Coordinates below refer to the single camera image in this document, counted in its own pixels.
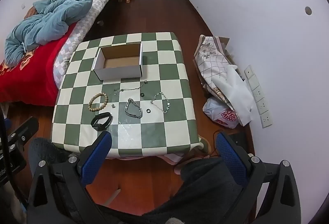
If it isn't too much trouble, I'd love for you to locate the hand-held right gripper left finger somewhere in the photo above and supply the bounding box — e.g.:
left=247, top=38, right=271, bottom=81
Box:
left=27, top=131, right=114, bottom=224

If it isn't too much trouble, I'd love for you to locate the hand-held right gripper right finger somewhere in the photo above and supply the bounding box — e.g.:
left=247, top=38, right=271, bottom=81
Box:
left=215, top=132, right=302, bottom=224

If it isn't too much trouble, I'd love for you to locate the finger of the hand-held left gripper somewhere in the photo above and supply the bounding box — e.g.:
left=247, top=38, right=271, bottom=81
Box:
left=6, top=116, right=40, bottom=150

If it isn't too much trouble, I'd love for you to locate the black fitness band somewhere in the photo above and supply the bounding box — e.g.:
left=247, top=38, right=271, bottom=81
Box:
left=91, top=112, right=113, bottom=131

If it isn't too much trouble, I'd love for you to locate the wooden bead bracelet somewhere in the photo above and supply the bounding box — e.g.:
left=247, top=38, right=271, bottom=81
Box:
left=88, top=92, right=109, bottom=113

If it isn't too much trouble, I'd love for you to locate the silver chain bracelet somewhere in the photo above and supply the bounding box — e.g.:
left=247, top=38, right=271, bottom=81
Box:
left=124, top=98, right=143, bottom=119

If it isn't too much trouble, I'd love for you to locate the thin silver necklace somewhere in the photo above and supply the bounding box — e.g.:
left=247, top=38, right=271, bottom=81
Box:
left=114, top=79, right=149, bottom=95

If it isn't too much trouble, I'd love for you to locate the silver crystal necklace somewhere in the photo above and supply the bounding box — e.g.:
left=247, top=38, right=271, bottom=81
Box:
left=150, top=91, right=171, bottom=114

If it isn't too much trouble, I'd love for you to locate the cardboard box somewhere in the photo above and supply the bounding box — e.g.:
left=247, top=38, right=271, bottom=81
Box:
left=93, top=43, right=143, bottom=81

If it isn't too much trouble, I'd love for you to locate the black box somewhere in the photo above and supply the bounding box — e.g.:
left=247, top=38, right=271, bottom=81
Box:
left=227, top=132, right=250, bottom=153

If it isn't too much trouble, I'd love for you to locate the person's left leg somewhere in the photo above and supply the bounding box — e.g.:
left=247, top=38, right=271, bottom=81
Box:
left=28, top=136, right=75, bottom=166

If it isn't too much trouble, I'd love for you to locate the red print plastic bag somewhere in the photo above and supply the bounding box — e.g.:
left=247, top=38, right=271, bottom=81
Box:
left=203, top=97, right=241, bottom=129

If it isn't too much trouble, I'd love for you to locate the pink slipper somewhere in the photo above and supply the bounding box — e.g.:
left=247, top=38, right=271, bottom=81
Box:
left=159, top=150, right=209, bottom=176

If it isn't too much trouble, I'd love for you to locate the white plastic bag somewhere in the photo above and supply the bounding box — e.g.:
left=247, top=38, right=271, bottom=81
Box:
left=209, top=64, right=254, bottom=127

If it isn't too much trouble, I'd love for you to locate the white power strip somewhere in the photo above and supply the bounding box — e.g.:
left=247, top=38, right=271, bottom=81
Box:
left=244, top=65, right=273, bottom=129

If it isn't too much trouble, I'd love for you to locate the green white checkered tablecloth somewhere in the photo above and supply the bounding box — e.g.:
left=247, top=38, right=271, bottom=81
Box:
left=51, top=32, right=204, bottom=159

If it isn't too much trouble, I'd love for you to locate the floral patterned cloth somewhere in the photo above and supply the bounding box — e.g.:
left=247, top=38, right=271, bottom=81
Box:
left=193, top=34, right=237, bottom=111

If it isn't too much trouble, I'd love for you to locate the grey white checkered bedsheet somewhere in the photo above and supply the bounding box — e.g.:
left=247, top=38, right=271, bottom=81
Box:
left=53, top=0, right=119, bottom=85

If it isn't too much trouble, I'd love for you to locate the blue quilt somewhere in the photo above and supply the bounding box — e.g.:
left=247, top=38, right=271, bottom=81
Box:
left=5, top=0, right=121, bottom=66

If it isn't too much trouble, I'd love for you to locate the brown cardboard sheet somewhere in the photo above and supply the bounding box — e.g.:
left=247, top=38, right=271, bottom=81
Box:
left=217, top=37, right=231, bottom=49

